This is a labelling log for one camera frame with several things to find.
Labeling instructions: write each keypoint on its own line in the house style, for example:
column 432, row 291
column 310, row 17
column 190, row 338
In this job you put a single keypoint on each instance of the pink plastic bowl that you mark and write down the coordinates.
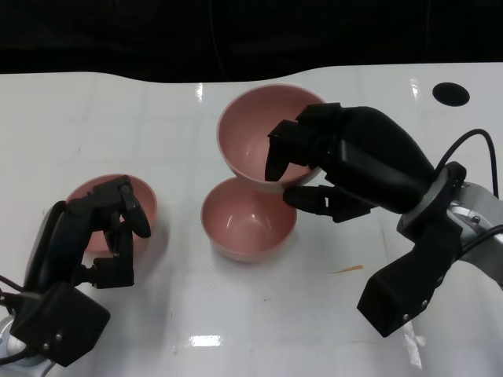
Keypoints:
column 243, row 224
column 147, row 196
column 247, row 129

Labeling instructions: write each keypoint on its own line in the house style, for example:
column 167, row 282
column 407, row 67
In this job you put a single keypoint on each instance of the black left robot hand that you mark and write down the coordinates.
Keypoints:
column 59, row 243

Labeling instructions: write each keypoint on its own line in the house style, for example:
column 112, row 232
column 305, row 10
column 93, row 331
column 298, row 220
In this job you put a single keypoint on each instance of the black backdrop cloth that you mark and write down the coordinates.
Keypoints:
column 118, row 35

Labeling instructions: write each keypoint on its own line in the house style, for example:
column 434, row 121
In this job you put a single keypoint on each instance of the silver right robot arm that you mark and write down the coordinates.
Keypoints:
column 479, row 220

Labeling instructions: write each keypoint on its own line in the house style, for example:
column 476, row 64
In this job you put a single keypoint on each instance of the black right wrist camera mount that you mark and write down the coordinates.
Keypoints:
column 408, row 282

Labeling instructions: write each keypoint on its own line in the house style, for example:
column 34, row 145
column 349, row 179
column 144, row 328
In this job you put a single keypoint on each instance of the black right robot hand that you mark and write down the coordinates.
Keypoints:
column 373, row 157

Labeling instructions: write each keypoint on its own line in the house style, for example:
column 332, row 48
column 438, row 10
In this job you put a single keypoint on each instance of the orange tape strip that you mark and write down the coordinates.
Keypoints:
column 349, row 269

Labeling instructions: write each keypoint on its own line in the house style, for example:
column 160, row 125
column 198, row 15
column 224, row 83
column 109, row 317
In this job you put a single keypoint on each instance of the black round table grommet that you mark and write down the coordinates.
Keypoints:
column 451, row 94

